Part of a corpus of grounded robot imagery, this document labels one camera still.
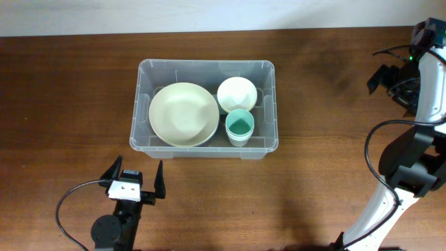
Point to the white small bowl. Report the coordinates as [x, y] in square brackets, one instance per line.
[236, 93]

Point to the cream plastic cup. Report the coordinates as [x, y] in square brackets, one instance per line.
[238, 138]

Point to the cream plate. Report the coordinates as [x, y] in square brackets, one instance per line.
[184, 114]

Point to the clear plastic storage bin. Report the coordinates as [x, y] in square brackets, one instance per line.
[155, 74]

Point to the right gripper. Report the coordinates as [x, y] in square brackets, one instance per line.
[383, 76]

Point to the grey plastic cup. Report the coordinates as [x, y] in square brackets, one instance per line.
[238, 143]

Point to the mint green plastic cup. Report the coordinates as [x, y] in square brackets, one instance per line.
[240, 122]

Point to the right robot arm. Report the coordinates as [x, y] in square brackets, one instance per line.
[414, 163]

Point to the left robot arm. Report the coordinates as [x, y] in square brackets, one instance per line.
[118, 231]

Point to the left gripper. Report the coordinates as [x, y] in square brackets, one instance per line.
[149, 197]

